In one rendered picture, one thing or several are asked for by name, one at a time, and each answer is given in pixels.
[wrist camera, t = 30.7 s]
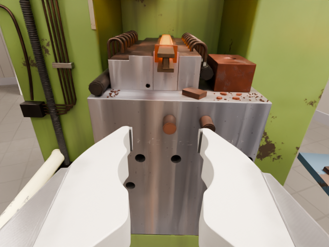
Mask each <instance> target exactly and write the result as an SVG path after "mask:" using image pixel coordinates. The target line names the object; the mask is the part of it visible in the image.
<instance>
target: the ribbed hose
mask: <svg viewBox="0 0 329 247"><path fill-rule="evenodd" d="M19 2H20V5H21V6H20V7H21V10H22V12H23V13H22V14H23V16H24V19H25V20H24V21H25V23H26V24H25V25H26V27H27V30H28V31H27V32H28V34H29V35H28V36H29V38H30V39H29V40H30V42H31V43H30V44H31V46H32V50H33V54H34V56H35V57H34V58H35V62H36V65H37V69H38V73H39V76H40V80H41V83H42V87H43V90H44V94H45V98H46V101H47V105H48V109H49V113H50V117H51V120H52V124H53V128H54V131H55V135H56V139H57V142H58V146H59V150H60V152H61V154H62V155H63V156H64V161H63V163H62V164H61V165H60V167H59V168H58V170H57V171H56V173H57V172H58V171H59V170H60V169H61V168H68V167H69V166H70V165H71V164H72V163H73V162H70V159H69V155H68V151H67V147H66V143H65V139H64V135H63V131H62V127H61V123H60V119H59V116H58V115H57V113H58V112H56V110H57V109H55V108H56V106H54V105H55V104H56V103H55V100H54V96H53V92H52V88H51V84H50V81H49V76H48V73H47V69H46V66H45V65H46V64H45V62H44V57H43V53H42V52H43V51H42V49H41V48H42V47H40V46H41V45H40V44H41V43H39V42H40V41H39V37H38V35H37V34H38V33H37V29H36V26H35V22H34V21H35V20H34V18H33V13H32V11H31V10H32V9H31V6H30V5H31V4H29V3H30V2H29V0H20V1H19Z"/></svg>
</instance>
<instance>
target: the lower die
mask: <svg viewBox="0 0 329 247"><path fill-rule="evenodd" d="M161 37H162V35H159V37H158V38H145V39H144V40H138V41H137V42H135V43H134V44H133V45H132V46H130V48H127V50H124V53H121V51H119V52H118V53H117V54H115V55H114V56H113V57H111V58H110V59H108V64H109V73H110V83H111V89H130V90H169V91H182V90H183V89H185V88H188V87H193V88H197V89H198V85H199V76H200V68H201V59H202V56H201V55H200V54H199V53H198V52H197V51H196V50H195V49H193V52H191V51H189V50H190V49H188V47H186V44H185V43H184V42H183V41H182V40H181V38H174V37H173V36H171V39H172V44H173V45H177V46H178V49H177V63H173V66H174V72H173V73H165V72H157V67H158V62H155V44H160V42H161ZM147 83H148V84H150V87H149V88H147V87H146V84H147Z"/></svg>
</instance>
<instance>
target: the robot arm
mask: <svg viewBox="0 0 329 247"><path fill-rule="evenodd" d="M131 151H133V137H132V127H128V126H123V127H121V128H119V129H118V130H116V131H115V132H113V133H112V134H110V135H108V136H107V137H105V138H104V139H102V140H101V141H99V142H98V143H96V144H94V145H93V146H92V147H90V148H89V149H88V150H86V151H85V152H84V153H83V154H81V155H80V156H79V157H78V158H77V159H76V160H75V161H74V162H73V163H72V164H71V165H70V166H69V167H68V168H61V169H60V170H59V171H58V172H57V173H56V174H55V175H54V176H53V177H52V178H51V179H50V180H49V181H48V182H47V183H46V184H45V185H44V186H43V187H41V188H40V189H39V190H38V191H37V192H36V193H35V194H34V195H33V196H32V197H31V198H30V199H29V200H28V201H27V202H26V203H25V204H24V205H23V206H22V207H21V208H20V209H19V210H18V211H17V212H16V213H15V214H14V215H13V216H12V217H11V218H10V219H9V220H8V221H7V222H6V223H5V224H4V225H3V226H2V227H1V228H0V247H129V246H130V243H131V221H130V209H129V197H128V191H127V190H126V189H125V187H124V186H123V184H124V182H125V180H126V179H127V177H128V175H129V172H128V160H127V156H128V155H129V153H130V152H131ZM197 153H200V155H201V156H202V158H203V160H204V162H203V168H202V174H201V177H202V179H203V181H204V183H205V184H206V186H207V190H206V191H205V192H204V196H203V201H202V207H201V213H200V219H199V247H329V235H328V234H327V233H326V232H325V231H324V230H323V229H322V227H321V226H320V225H319V224H318V223H317V222H316V221H315V220H314V219H313V218H312V217H311V216H310V215H309V214H308V212H307V211H306V210H305V209H304V208H303V207H302V206H301V205H300V204H299V203H298V202H297V201H296V200H295V199H294V198H293V197H292V196H291V195H290V194H289V192H288V191H287V190H286V189H285V188H284V187H283V186H282V185H281V184H280V183H279V182H278V181H277V180H276V179H275V178H274V177H273V176H272V175H271V174H270V173H263V172H262V171H261V170H260V169H259V168H258V167H257V166H256V165H255V164H254V163H253V162H252V161H251V160H250V159H249V158H248V157H247V156H246V155H245V154H244V153H243V152H241V151H240V150H239V149H237V148H236V147H235V146H233V145H232V144H230V143H229V142H227V141H226V140H224V139H223V138H222V137H220V136H219V135H217V134H216V133H214V132H213V131H211V130H210V129H208V128H202V129H199V131H198V151H197Z"/></svg>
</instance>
